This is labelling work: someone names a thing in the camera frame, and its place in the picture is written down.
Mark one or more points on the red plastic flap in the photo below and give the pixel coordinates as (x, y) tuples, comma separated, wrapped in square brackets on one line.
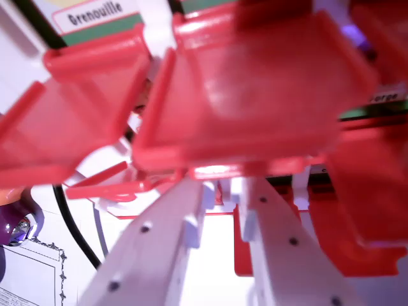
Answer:
[(255, 95), (366, 191), (63, 111)]

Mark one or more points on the printed paper sheet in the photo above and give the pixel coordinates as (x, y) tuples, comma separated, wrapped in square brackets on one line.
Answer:
[(28, 280)]

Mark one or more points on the colourful bead toy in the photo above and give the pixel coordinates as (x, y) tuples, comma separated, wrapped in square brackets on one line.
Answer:
[(12, 220)]

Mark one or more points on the red and white game board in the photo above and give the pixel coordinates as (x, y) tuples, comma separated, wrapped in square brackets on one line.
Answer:
[(19, 51)]

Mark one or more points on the frog picture card Grenouille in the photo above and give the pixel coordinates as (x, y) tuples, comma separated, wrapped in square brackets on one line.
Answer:
[(95, 14)]

